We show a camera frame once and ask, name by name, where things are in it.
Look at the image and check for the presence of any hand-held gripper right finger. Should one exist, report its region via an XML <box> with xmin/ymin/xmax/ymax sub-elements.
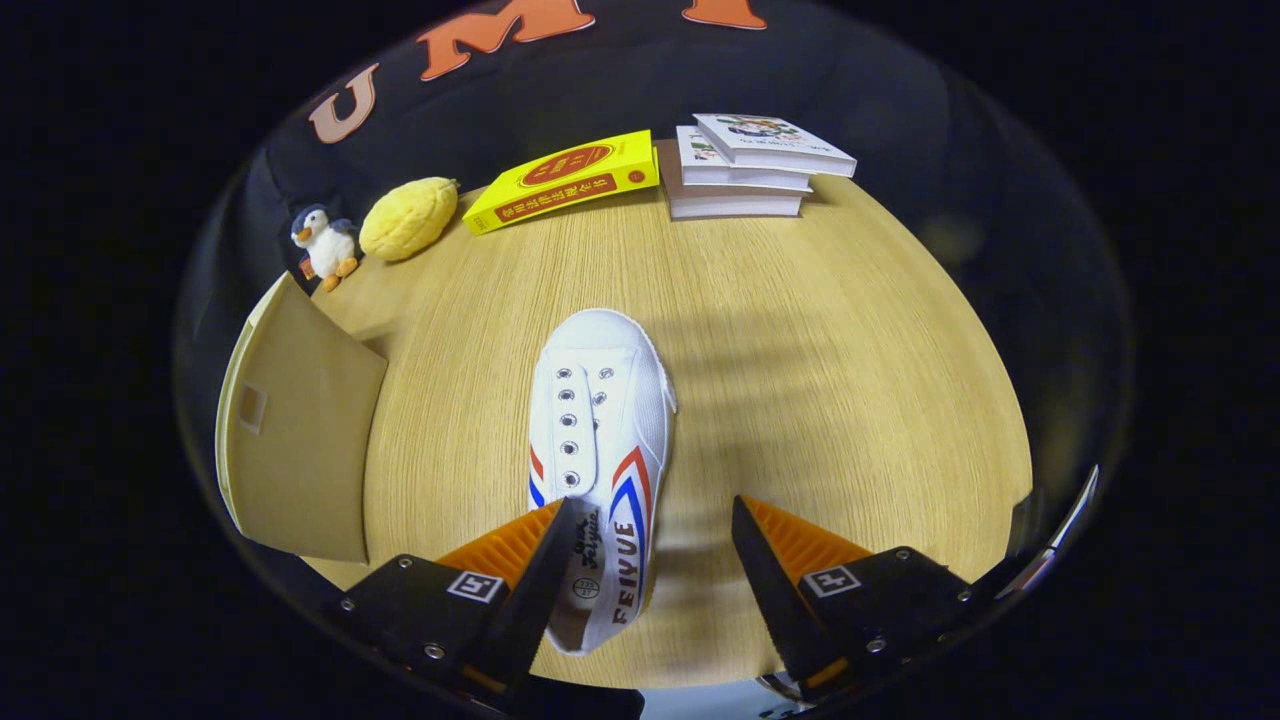
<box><xmin>732</xmin><ymin>494</ymin><xmax>976</xmax><ymax>701</ymax></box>

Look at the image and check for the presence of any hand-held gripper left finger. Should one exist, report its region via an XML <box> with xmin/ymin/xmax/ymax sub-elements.
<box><xmin>335</xmin><ymin>497</ymin><xmax>581</xmax><ymax>701</ymax></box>

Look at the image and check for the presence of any white canvas shoe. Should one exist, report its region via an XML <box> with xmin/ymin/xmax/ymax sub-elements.
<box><xmin>527</xmin><ymin>308</ymin><xmax>678</xmax><ymax>656</ymax></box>

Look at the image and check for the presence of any beige storage box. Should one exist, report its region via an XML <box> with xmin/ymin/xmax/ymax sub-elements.
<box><xmin>215</xmin><ymin>271</ymin><xmax>389</xmax><ymax>564</ymax></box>

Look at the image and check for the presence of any thick pale book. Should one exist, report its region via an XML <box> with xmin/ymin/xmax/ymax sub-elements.
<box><xmin>657</xmin><ymin>138</ymin><xmax>806</xmax><ymax>220</ymax></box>

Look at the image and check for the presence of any yellow plush ball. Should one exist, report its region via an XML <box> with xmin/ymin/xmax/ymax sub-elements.
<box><xmin>359</xmin><ymin>176</ymin><xmax>460</xmax><ymax>263</ymax></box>

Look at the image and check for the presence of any penguin plush toy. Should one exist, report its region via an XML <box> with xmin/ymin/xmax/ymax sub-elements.
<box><xmin>290</xmin><ymin>204</ymin><xmax>360</xmax><ymax>293</ymax></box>

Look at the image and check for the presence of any yellow book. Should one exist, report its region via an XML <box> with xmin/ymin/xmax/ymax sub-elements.
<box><xmin>462</xmin><ymin>130</ymin><xmax>661</xmax><ymax>236</ymax></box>

